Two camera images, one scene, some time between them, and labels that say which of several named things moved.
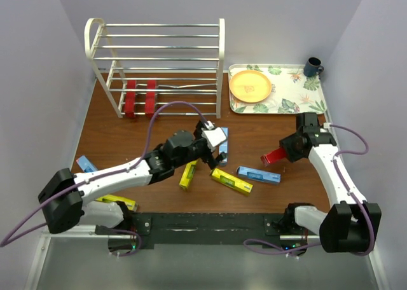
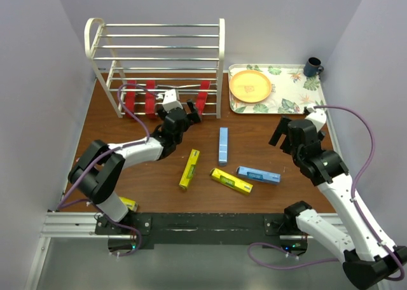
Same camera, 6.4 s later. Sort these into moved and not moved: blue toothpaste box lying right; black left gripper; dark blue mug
Moved: black left gripper
Not moved: blue toothpaste box lying right; dark blue mug
